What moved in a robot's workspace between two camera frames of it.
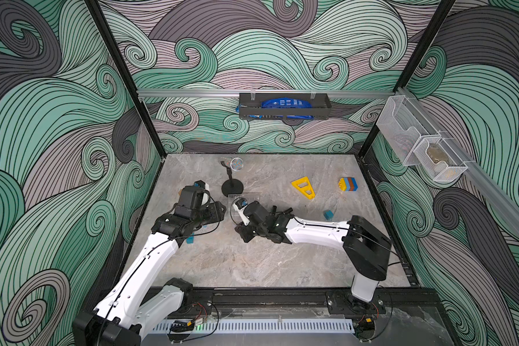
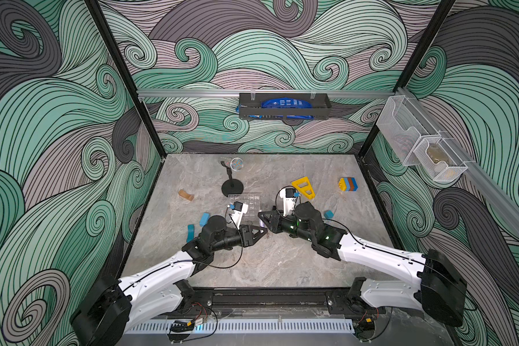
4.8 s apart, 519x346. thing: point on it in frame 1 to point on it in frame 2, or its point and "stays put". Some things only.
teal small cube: [328, 215] stays put
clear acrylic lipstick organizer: [249, 198] stays put
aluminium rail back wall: [266, 93] stays put
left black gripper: [217, 213] to [245, 234]
